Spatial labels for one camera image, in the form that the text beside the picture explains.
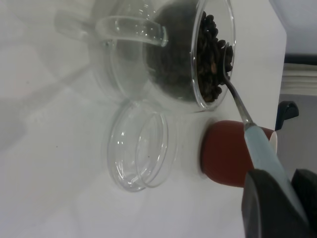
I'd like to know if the white ribbed panel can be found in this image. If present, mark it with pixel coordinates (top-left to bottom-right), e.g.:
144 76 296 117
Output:
283 63 317 95

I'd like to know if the dark coffee beans pile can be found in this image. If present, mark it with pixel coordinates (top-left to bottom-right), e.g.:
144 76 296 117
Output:
145 0 235 104

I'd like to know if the steel spoon pale blue handle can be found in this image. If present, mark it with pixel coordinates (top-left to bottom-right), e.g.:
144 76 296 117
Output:
221 40 307 224

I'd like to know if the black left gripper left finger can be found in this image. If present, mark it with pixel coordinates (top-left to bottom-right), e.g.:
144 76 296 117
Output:
241 169 309 238

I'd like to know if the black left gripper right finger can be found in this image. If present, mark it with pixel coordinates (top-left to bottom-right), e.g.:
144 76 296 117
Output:
291 169 317 238

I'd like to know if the clear round glass lid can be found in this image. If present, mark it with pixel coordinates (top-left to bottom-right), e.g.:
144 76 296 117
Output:
106 101 179 193

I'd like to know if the clear double-wall glass cup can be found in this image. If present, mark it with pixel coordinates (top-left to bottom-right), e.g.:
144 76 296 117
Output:
95 0 236 115

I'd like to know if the red ceramic mug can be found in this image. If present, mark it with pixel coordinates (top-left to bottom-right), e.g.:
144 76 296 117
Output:
202 119 278 187

